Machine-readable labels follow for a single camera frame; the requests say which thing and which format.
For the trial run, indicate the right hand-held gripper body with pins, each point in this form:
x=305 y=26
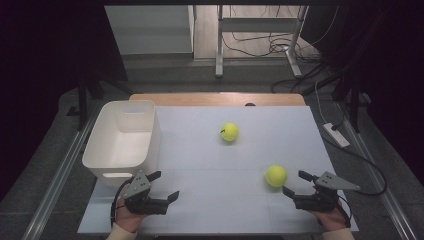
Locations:
x=316 y=201

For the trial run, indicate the white table mat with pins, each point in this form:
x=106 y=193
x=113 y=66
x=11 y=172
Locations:
x=216 y=173

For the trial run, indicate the dark curtain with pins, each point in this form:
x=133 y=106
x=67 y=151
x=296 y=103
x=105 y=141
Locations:
x=400 y=66
x=33 y=66

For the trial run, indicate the black table grommet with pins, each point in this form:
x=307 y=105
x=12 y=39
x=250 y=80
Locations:
x=250 y=104

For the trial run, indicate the wooden table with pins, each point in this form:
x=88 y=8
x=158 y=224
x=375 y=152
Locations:
x=216 y=99

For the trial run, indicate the person's right hand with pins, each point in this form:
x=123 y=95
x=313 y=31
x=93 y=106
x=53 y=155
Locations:
x=331 y=219

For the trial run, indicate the white cabinet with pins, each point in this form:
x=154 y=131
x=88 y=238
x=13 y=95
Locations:
x=150 y=30

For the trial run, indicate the person's left hand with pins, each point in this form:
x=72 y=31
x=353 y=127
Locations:
x=128 y=220

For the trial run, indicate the black plug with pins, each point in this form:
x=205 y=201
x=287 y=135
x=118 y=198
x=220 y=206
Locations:
x=334 y=127

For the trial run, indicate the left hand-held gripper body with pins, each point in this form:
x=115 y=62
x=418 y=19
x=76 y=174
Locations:
x=146 y=205

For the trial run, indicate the white metal desk frame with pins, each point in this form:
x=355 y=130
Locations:
x=219 y=50

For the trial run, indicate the white plastic bin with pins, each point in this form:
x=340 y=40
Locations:
x=123 y=143

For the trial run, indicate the metal floor rail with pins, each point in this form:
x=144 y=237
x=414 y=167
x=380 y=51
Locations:
x=390 y=203
x=58 y=180

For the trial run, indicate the yellow tennis ball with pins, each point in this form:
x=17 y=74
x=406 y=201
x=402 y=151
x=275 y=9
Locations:
x=276 y=176
x=229 y=132

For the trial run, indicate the black stand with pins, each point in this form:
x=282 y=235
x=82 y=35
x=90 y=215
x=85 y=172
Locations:
x=82 y=103
x=355 y=106

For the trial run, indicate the white power strip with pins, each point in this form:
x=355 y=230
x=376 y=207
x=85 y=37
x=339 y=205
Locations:
x=337 y=136

